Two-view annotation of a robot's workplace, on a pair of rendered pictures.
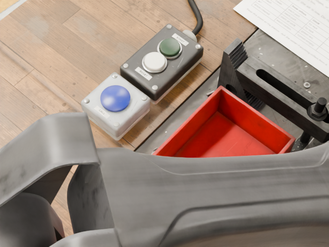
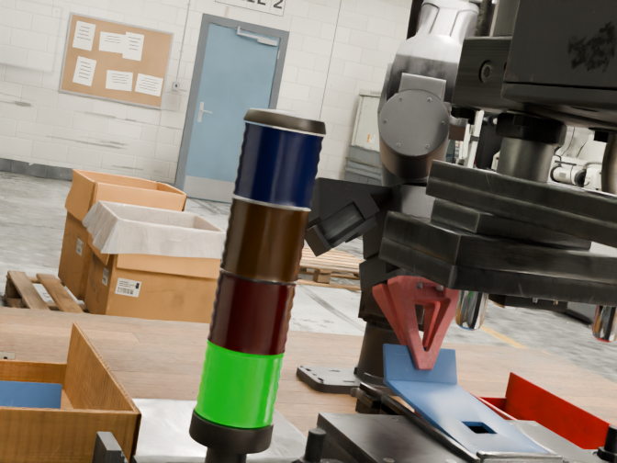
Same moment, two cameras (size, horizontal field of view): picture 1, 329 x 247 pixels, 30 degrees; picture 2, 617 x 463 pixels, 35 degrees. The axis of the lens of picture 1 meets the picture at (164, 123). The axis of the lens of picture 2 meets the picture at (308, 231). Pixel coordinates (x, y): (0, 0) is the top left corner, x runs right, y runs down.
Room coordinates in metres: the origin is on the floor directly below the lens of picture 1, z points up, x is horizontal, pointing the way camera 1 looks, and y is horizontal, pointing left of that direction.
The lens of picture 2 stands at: (0.49, -0.98, 1.20)
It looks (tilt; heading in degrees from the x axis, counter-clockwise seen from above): 7 degrees down; 116
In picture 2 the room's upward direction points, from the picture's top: 10 degrees clockwise
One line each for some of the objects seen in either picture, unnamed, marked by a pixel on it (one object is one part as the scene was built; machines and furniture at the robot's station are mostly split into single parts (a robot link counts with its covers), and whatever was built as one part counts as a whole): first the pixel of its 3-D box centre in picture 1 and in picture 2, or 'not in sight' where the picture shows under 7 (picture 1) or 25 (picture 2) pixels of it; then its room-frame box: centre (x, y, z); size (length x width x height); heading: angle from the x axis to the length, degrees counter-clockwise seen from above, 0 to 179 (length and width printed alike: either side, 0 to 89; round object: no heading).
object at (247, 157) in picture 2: not in sight; (277, 164); (0.27, -0.59, 1.17); 0.04 x 0.04 x 0.03
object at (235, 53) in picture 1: (245, 77); not in sight; (0.47, -0.11, 0.95); 0.06 x 0.03 x 0.09; 51
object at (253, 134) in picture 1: (193, 188); (532, 435); (0.31, -0.04, 0.93); 0.25 x 0.12 x 0.06; 141
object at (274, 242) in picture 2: not in sight; (264, 237); (0.27, -0.59, 1.14); 0.04 x 0.04 x 0.03
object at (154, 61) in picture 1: (154, 64); not in sight; (0.49, 0.02, 0.93); 0.03 x 0.03 x 0.02
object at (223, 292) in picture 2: not in sight; (252, 310); (0.27, -0.59, 1.10); 0.04 x 0.04 x 0.03
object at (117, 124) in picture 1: (116, 110); not in sight; (0.43, 0.07, 0.90); 0.07 x 0.07 x 0.06; 51
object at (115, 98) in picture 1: (115, 100); not in sight; (0.43, 0.07, 0.93); 0.04 x 0.04 x 0.02
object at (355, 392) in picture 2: not in sight; (382, 405); (0.23, -0.26, 0.98); 0.07 x 0.02 x 0.01; 141
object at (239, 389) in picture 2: not in sight; (240, 380); (0.27, -0.59, 1.07); 0.04 x 0.04 x 0.03
